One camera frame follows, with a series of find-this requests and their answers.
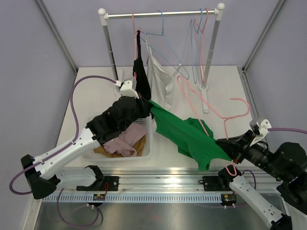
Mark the right aluminium frame post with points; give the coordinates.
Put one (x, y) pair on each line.
(265, 32)

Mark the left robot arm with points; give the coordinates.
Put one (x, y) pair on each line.
(45, 173)

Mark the black tank top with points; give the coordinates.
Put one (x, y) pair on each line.
(139, 73)

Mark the white tank top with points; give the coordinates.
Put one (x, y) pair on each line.
(161, 81)

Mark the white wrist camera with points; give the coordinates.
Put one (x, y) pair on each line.
(127, 87)
(259, 129)

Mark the brown tank top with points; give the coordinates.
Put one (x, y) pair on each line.
(122, 148)

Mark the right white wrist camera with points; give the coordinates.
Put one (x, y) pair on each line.
(259, 129)

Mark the mauve tank top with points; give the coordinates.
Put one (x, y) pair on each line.
(133, 131)

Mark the green tank top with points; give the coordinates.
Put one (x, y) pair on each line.
(189, 137)

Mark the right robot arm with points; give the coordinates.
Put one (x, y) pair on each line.
(287, 165)

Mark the white slotted cable duct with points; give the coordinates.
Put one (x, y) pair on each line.
(135, 198)

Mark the aluminium frame post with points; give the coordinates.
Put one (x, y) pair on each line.
(265, 32)
(52, 26)

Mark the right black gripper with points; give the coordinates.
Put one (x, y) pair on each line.
(234, 146)

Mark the left aluminium frame post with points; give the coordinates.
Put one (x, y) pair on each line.
(52, 26)

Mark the blue hanger with mauve top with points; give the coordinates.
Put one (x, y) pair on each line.
(194, 51)

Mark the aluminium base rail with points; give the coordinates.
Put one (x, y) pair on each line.
(177, 180)

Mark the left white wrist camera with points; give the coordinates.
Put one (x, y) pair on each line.
(127, 87)

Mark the pink hanger with green top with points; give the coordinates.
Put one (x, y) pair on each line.
(224, 118)

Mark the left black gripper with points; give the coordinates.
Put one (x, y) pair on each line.
(145, 108)

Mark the pink hanger with brown top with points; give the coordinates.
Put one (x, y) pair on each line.
(199, 33)

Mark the pink hanger with black top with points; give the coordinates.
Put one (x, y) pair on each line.
(134, 43)

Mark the white metal clothes rack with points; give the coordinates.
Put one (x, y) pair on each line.
(217, 12)

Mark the blue hanger with white top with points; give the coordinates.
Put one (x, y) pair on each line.
(181, 69)

